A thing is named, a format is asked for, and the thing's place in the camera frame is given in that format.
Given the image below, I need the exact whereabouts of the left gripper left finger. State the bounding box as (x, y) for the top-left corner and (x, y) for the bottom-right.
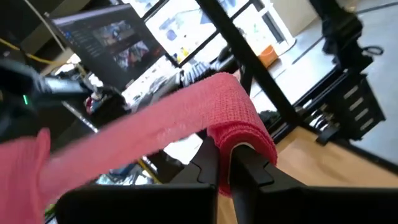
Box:
(55, 136), (220, 224)

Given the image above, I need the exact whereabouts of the pink elastic bandage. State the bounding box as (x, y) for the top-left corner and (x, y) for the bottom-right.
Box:
(0, 72), (279, 224)

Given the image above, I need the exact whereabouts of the orange container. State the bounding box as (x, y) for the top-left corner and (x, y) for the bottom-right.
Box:
(257, 45), (279, 68)

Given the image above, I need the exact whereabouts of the black keyboard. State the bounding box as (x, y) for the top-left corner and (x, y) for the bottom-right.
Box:
(182, 61), (217, 87)

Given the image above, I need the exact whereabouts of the yellow hanging cable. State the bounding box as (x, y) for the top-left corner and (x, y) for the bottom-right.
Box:
(0, 37), (65, 67)

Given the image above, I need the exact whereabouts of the black drawer unit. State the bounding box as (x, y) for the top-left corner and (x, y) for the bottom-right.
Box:
(313, 73), (387, 146)

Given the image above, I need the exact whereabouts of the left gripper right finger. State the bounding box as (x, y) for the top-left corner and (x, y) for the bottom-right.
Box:
(230, 144), (398, 224)

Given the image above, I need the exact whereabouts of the dark computer monitor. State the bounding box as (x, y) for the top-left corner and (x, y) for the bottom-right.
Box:
(51, 4), (166, 91)

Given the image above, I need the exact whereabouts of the black metal frame post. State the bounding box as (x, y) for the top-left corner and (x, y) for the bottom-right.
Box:
(195, 0), (301, 127)

